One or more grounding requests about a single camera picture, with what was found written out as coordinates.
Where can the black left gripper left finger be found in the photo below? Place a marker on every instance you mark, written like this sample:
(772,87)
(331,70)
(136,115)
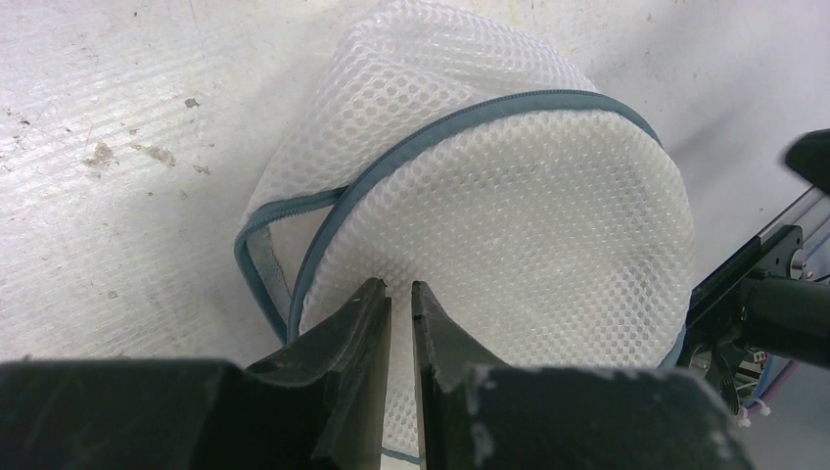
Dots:
(317,403)

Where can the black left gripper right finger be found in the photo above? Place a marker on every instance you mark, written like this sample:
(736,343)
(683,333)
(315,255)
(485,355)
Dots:
(477,412)

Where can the white mesh laundry bag blue zipper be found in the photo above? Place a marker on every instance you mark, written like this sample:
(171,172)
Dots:
(444,147)

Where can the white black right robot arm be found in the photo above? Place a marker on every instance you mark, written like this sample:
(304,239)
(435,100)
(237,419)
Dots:
(765,310)

